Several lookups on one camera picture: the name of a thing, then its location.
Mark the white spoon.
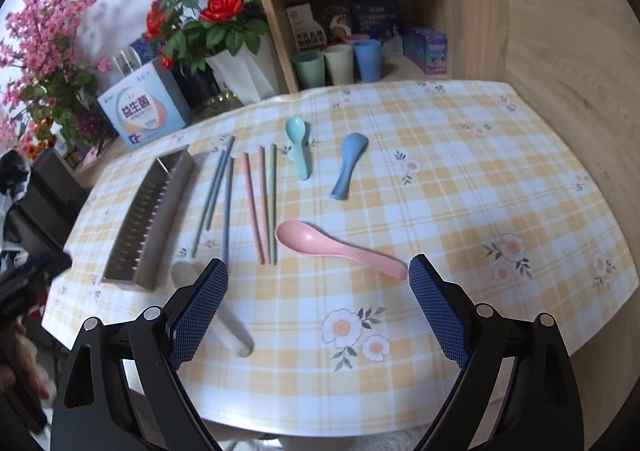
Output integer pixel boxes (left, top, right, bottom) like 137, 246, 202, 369
171, 261, 254, 358

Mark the pink spoon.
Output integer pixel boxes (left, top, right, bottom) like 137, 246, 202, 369
274, 220, 408, 280

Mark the blue chopstick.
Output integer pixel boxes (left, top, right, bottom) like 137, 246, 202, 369
205, 136, 235, 230
221, 157, 234, 265

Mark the green chopstick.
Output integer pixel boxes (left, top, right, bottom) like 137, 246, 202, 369
191, 148, 227, 258
268, 143, 277, 265

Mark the pink chopstick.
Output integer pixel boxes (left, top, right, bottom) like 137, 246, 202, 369
243, 152, 265, 265
258, 146, 271, 263

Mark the teal spoon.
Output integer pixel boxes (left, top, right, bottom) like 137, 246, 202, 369
285, 116, 310, 181

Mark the blue spoon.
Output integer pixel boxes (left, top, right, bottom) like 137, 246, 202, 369
330, 132, 369, 200

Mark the steel utensil tray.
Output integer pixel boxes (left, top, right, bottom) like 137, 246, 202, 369
102, 148, 195, 291

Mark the yellow plaid tablecloth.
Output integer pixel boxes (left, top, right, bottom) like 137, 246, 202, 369
43, 80, 639, 437

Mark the light blue probiotics box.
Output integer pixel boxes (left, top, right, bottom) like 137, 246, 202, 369
99, 60, 190, 150

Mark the gold rimmed glass dish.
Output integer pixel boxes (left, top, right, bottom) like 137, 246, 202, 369
191, 90, 243, 122

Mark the pink blossom plant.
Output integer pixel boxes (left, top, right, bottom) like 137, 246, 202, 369
1, 0, 115, 162

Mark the white folded vase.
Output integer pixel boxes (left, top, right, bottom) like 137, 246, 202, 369
206, 34, 281, 105

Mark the green cup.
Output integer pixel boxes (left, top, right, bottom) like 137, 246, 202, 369
293, 50, 326, 89

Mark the purple small box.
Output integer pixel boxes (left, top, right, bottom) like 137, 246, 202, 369
402, 25, 448, 75

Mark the red rose bouquet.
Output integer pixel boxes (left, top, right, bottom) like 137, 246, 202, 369
143, 0, 269, 73

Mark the beige cup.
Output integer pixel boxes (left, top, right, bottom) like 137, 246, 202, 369
322, 44, 354, 86

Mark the blue cup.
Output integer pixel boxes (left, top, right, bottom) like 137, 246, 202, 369
352, 39, 382, 82

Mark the white label snack package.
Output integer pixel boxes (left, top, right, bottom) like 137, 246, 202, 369
286, 3, 326, 52

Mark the dark blue box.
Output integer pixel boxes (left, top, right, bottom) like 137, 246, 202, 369
350, 0, 401, 42

